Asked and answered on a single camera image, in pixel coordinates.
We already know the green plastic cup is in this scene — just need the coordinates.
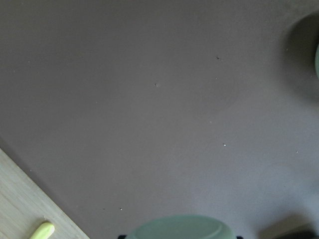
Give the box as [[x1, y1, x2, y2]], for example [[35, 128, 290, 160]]
[[126, 215, 238, 239]]

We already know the yellow plastic knife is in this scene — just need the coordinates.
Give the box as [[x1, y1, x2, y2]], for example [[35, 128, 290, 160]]
[[30, 222, 55, 239]]

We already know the wooden cutting board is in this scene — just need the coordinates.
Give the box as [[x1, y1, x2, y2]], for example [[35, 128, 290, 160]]
[[0, 151, 88, 239]]

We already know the green bowl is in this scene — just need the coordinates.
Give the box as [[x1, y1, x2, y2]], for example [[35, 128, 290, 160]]
[[315, 45, 319, 79]]

